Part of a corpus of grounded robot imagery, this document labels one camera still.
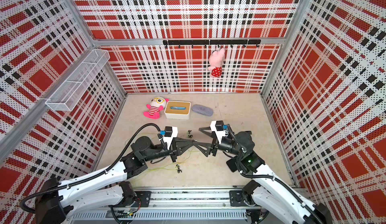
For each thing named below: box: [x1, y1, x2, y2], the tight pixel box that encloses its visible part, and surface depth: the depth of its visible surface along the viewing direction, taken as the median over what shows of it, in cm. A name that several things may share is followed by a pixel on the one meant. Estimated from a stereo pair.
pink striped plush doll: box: [143, 96, 170, 120], surface depth 108 cm
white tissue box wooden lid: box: [164, 100, 191, 121], surface depth 107 cm
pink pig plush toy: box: [207, 47, 226, 78], surface depth 97 cm
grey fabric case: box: [191, 104, 214, 117], surface depth 110 cm
